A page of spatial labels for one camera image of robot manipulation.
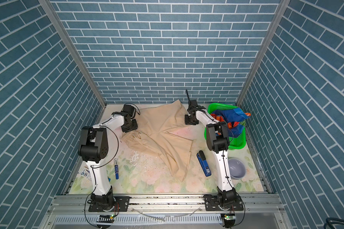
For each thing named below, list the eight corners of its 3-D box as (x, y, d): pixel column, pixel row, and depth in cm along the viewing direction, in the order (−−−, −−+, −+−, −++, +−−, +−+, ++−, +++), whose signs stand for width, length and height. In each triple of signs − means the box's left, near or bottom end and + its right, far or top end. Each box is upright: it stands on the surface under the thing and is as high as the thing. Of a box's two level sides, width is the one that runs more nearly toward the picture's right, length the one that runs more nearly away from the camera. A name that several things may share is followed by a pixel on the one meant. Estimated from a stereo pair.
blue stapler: (205, 177, 85) (206, 175, 81) (196, 154, 94) (197, 151, 90) (210, 176, 86) (212, 173, 82) (201, 153, 95) (202, 149, 91)
